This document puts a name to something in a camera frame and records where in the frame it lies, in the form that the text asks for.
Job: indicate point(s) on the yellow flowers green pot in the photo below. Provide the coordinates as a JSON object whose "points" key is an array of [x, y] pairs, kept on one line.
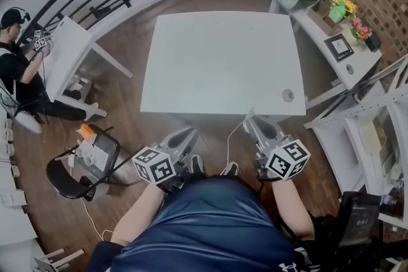
{"points": [[339, 11]]}

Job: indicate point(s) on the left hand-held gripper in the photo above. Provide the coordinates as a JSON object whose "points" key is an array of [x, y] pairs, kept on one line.
{"points": [[156, 165]]}

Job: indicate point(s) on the small white table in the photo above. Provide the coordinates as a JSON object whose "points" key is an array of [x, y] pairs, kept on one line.
{"points": [[70, 47]]}

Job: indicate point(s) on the beige paper stack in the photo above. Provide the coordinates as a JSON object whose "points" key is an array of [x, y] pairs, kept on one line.
{"points": [[377, 143]]}

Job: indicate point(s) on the white cups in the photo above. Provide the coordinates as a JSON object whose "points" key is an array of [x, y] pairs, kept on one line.
{"points": [[85, 153]]}

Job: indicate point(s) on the black folding chair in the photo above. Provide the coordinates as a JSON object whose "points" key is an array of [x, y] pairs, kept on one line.
{"points": [[63, 178]]}

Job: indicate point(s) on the white metal shelf rack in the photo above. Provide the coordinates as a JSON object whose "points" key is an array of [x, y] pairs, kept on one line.
{"points": [[344, 143]]}

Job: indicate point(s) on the white side desk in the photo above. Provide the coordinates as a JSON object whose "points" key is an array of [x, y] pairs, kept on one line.
{"points": [[360, 67]]}

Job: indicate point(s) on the person's left shoe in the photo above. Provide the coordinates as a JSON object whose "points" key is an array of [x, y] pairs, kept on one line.
{"points": [[197, 164]]}

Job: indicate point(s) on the white table top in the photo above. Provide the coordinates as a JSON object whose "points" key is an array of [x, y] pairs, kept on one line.
{"points": [[223, 63]]}

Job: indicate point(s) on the person's navy shirt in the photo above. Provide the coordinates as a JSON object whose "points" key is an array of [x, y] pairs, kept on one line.
{"points": [[207, 226]]}

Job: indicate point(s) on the person's right forearm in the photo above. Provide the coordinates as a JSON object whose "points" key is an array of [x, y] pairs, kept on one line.
{"points": [[291, 210]]}

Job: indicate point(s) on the person's right shoe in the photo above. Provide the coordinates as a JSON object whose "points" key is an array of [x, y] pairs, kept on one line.
{"points": [[230, 168]]}

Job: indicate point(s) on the person's shoe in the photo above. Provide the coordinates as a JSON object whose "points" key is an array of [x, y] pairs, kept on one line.
{"points": [[197, 164], [230, 168]]}

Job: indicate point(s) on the white paper piece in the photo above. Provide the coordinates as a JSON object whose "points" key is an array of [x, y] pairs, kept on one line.
{"points": [[250, 114]]}

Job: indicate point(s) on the white low cabinet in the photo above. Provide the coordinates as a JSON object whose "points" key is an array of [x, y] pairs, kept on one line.
{"points": [[14, 216]]}

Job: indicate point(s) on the black handheld device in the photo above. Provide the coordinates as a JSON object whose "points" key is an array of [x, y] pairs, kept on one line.
{"points": [[87, 188]]}

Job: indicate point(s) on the black picture frame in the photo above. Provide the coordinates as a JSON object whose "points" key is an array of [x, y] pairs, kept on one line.
{"points": [[338, 47]]}

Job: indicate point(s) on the small black box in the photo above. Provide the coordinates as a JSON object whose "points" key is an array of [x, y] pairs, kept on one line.
{"points": [[373, 41]]}

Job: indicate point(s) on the brown wooden box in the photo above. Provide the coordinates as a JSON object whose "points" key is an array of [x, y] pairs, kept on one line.
{"points": [[322, 19]]}

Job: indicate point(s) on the orange box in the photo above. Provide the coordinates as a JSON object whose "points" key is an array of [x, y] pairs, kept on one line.
{"points": [[87, 132]]}

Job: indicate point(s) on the white paper sheet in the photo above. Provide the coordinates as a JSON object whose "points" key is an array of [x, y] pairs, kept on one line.
{"points": [[100, 158]]}

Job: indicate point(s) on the wooden frame rack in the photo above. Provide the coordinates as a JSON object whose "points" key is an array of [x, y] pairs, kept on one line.
{"points": [[57, 259]]}

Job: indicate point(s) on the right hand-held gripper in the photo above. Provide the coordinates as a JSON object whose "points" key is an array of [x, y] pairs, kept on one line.
{"points": [[287, 159]]}

